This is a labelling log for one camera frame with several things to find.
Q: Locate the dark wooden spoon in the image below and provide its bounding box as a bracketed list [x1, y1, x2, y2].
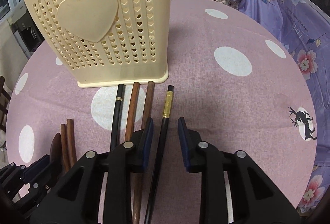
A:
[50, 133, 62, 163]

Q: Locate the brown wooden chopstick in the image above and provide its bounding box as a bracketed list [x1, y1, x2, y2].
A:
[60, 124, 71, 172]
[132, 81, 155, 224]
[125, 82, 140, 141]
[67, 119, 77, 167]

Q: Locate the black chopstick gold band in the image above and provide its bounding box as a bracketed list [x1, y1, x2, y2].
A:
[144, 85, 174, 224]

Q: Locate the black chopstick thin ring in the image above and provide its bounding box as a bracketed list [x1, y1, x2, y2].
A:
[110, 83, 125, 151]

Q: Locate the pink polka dot tablecloth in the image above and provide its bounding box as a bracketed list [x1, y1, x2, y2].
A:
[6, 0, 317, 223]

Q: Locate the water dispenser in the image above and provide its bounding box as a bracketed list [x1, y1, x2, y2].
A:
[8, 0, 45, 58]

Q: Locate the cream plastic utensil holder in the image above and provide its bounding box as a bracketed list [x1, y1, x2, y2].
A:
[24, 0, 171, 88]

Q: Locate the purple floral cloth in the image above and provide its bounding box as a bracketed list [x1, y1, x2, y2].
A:
[231, 0, 329, 212]

